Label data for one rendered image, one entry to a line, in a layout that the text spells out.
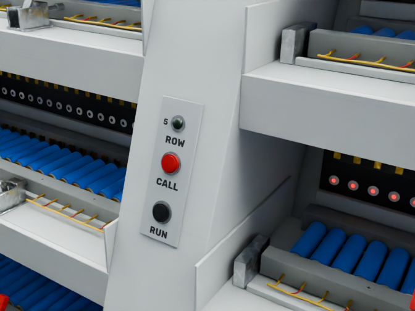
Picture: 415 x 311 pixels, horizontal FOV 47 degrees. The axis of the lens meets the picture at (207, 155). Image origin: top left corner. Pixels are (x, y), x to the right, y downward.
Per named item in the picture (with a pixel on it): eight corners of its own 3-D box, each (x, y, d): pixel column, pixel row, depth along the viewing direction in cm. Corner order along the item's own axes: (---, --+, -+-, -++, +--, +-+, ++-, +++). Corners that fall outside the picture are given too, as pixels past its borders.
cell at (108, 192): (144, 186, 60) (107, 208, 55) (132, 182, 61) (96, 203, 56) (143, 173, 59) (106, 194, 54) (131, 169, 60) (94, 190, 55)
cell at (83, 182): (118, 177, 62) (81, 198, 57) (107, 173, 63) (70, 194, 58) (118, 164, 61) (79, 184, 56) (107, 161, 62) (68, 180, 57)
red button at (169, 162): (174, 175, 40) (178, 157, 40) (159, 170, 41) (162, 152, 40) (181, 174, 41) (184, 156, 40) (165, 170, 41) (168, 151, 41)
